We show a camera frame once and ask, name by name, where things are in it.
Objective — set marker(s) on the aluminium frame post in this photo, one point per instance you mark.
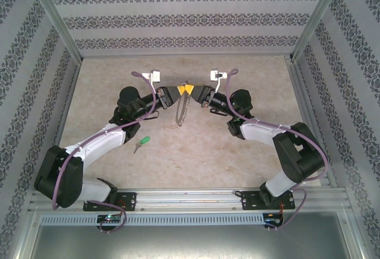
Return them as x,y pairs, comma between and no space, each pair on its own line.
319,15
53,15

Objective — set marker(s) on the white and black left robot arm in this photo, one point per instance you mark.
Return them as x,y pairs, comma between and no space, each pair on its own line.
101,138

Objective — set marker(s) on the aluminium back frame beam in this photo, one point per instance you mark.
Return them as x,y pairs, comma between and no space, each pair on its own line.
190,56

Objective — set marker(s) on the grey metal sheet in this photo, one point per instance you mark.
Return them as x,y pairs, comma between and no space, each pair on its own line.
190,244

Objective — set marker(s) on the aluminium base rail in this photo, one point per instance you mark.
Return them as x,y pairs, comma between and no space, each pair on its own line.
190,199

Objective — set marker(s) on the aluminium side rail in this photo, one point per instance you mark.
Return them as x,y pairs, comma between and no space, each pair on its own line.
301,92

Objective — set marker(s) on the green-capped key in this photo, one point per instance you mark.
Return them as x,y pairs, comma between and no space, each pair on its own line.
145,140

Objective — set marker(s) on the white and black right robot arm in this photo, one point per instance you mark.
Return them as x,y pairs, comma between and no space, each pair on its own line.
258,129

